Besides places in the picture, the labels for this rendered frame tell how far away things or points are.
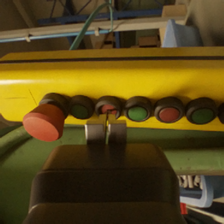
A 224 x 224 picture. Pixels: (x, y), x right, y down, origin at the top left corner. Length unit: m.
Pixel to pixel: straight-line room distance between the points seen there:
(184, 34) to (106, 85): 0.49
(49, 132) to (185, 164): 0.14
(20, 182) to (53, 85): 0.13
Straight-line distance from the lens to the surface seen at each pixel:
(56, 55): 0.21
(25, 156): 0.24
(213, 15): 0.59
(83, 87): 0.16
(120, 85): 0.15
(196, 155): 0.20
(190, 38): 0.62
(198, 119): 0.17
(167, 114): 0.16
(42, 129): 0.16
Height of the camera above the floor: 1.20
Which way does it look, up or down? 6 degrees up
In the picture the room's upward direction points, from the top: 92 degrees counter-clockwise
